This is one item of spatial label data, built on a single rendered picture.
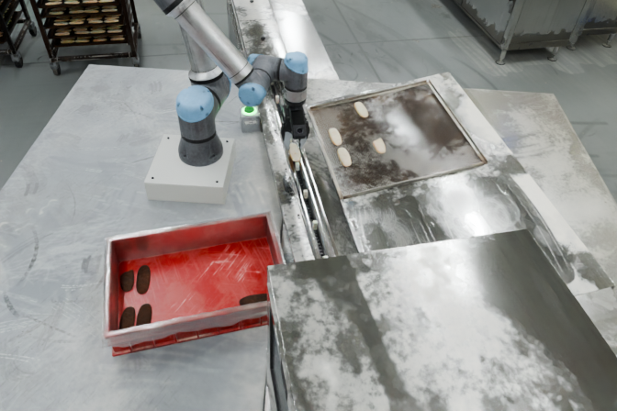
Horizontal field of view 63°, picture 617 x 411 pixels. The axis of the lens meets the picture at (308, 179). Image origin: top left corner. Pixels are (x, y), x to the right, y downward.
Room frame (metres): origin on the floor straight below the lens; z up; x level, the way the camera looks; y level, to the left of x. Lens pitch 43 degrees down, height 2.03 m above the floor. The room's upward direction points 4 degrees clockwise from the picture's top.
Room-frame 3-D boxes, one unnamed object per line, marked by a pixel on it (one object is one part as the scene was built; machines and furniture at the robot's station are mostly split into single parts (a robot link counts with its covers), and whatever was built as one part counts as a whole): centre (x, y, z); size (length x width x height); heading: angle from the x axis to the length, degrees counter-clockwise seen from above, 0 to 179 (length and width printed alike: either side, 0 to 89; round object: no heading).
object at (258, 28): (2.41, 0.33, 0.89); 1.25 x 0.18 x 0.09; 15
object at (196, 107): (1.32, 0.37, 1.07); 0.13 x 0.12 x 0.14; 171
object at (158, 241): (0.81, 0.28, 0.88); 0.49 x 0.34 x 0.10; 108
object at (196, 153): (1.31, 0.38, 0.95); 0.15 x 0.15 x 0.10
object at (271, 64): (1.39, 0.16, 1.19); 0.11 x 0.11 x 0.08; 81
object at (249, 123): (1.57, 0.24, 0.84); 0.08 x 0.08 x 0.11; 15
